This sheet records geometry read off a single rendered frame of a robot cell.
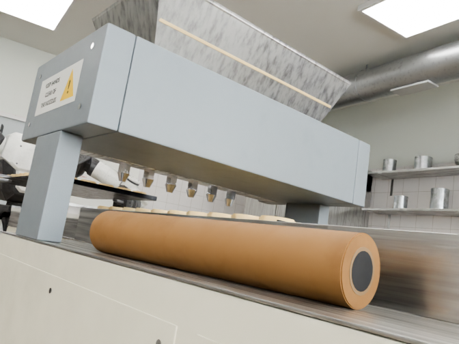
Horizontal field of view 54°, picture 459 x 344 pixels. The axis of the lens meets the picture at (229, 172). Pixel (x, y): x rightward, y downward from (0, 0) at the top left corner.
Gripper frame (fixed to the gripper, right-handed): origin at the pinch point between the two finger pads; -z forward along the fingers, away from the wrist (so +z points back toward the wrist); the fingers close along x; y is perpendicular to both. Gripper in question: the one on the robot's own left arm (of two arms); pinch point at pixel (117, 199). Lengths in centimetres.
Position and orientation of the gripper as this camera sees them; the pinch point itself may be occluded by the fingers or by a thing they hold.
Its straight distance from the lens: 183.6
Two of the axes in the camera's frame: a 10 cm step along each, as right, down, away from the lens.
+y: 9.9, 1.3, -1.1
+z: 0.8, 1.8, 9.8
